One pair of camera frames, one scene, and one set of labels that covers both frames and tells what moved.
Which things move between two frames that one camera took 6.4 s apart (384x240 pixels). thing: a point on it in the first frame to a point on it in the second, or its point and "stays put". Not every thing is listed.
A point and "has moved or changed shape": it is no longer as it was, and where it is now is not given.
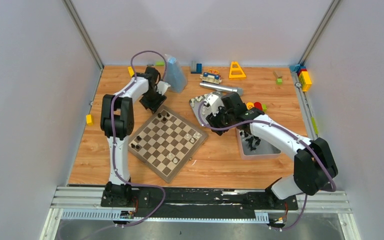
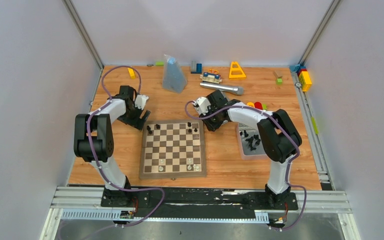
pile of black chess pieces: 250,140 stays put
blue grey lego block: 196,68 stays put
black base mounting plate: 205,203 stays put
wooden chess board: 168,143 has moved or changed shape
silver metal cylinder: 239,90 stays put
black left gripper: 154,100 to 134,118
